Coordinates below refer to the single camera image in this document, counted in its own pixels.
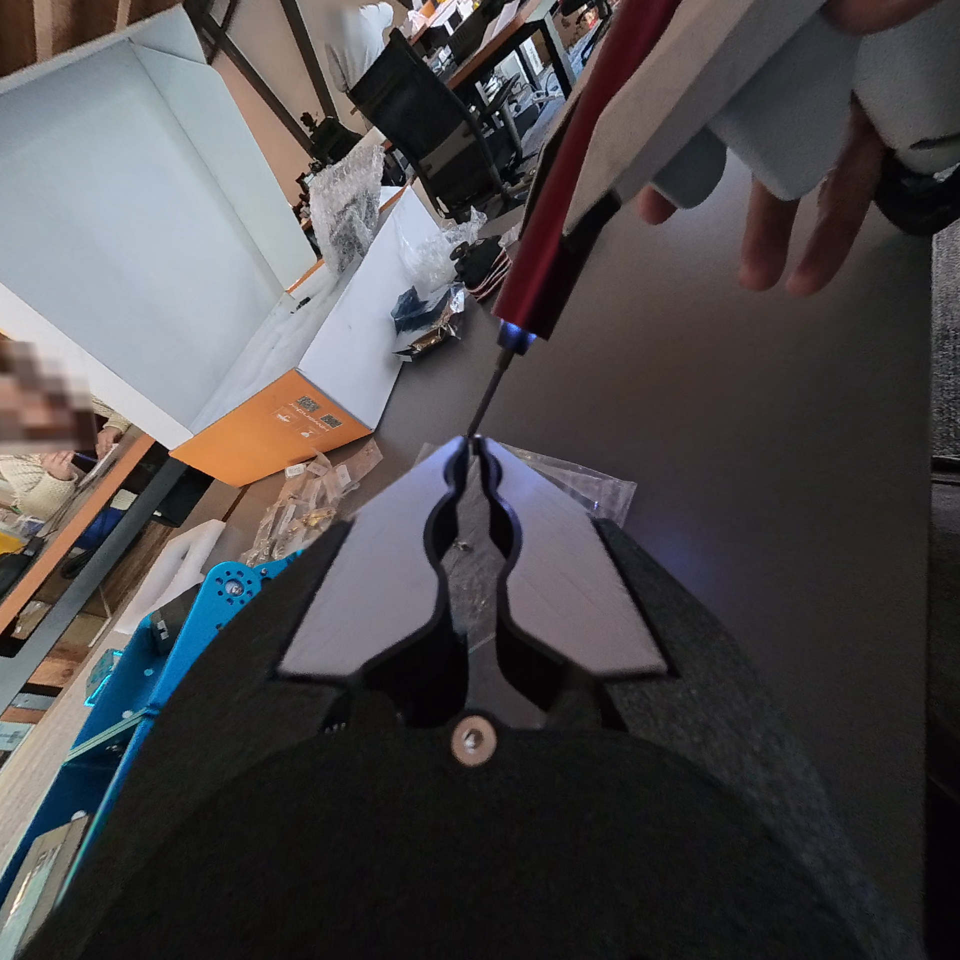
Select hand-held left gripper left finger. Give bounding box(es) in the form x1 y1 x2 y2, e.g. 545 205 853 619
276 437 471 678

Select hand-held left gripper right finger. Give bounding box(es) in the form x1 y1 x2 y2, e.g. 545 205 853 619
478 437 670 678

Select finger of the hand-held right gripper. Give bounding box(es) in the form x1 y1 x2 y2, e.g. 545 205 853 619
538 0 850 342

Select red electric screwdriver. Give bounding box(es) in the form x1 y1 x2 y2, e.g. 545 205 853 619
466 0 684 442

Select blue toy robot arm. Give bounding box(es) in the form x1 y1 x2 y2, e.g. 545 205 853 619
0 547 303 901

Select grey desk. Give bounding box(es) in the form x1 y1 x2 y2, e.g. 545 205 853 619
0 153 935 960

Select person's right hand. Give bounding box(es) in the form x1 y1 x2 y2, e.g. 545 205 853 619
636 0 948 297

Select clear plastic bag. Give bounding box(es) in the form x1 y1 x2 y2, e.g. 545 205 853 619
416 442 639 654

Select pile of small screw bags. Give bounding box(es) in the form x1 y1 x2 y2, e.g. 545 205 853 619
240 438 385 573

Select white orange cardboard box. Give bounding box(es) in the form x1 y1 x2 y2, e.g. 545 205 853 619
0 6 444 489

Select black office chair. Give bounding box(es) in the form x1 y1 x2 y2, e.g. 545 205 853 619
347 28 528 224

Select wooden edged table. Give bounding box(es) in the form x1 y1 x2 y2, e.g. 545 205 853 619
0 435 190 714

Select bubble wrap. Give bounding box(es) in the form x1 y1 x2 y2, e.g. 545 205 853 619
307 138 389 276

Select person's dark clothed body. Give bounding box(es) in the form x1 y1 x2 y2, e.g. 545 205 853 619
926 457 960 960

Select black servo striped cable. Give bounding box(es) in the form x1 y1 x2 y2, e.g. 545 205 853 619
448 234 516 303

